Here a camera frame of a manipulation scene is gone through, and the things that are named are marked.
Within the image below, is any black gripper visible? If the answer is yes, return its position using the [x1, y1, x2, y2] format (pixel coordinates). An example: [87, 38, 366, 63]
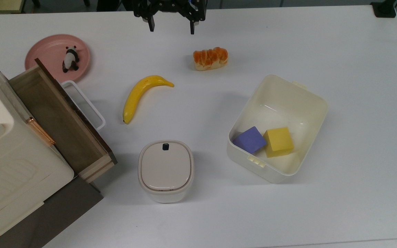
[132, 0, 207, 35]

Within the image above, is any cream plastic box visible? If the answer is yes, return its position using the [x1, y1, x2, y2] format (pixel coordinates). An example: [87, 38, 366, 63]
[227, 74, 329, 184]

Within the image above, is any toy bread with orange glaze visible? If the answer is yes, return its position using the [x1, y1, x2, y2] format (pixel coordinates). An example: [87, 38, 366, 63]
[193, 47, 228, 71]

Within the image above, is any yellow toy banana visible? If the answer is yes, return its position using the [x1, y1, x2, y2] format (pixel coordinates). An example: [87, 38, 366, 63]
[122, 75, 174, 124]

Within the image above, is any black white panda toy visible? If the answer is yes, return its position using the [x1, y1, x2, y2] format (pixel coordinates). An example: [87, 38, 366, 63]
[62, 45, 80, 73]

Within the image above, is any pink plate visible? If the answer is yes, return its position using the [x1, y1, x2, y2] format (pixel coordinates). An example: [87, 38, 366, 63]
[24, 34, 91, 83]

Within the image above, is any purple foam cube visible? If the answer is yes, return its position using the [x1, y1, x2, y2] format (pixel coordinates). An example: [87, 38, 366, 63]
[232, 126, 267, 155]

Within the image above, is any cream lidded trash bin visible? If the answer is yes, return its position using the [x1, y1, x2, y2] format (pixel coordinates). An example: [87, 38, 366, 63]
[138, 139, 195, 204]

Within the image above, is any brown wooden drawer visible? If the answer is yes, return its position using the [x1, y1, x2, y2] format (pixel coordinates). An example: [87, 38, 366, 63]
[8, 58, 118, 184]

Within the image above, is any yellow foam cube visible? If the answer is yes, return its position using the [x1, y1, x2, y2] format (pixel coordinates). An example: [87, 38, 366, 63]
[263, 127, 294, 158]

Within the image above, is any cream plastic cabinet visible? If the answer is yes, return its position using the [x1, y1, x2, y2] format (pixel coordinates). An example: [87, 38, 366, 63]
[0, 48, 104, 248]

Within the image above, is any white drawer handle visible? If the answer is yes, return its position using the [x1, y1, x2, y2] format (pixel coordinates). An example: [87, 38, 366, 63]
[61, 80, 106, 131]

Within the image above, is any copper cabinet door handle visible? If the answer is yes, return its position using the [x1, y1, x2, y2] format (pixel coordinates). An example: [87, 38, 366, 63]
[25, 117, 56, 146]

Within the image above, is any black clamp mount base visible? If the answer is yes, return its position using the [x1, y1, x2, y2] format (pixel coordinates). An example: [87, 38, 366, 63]
[371, 0, 397, 18]

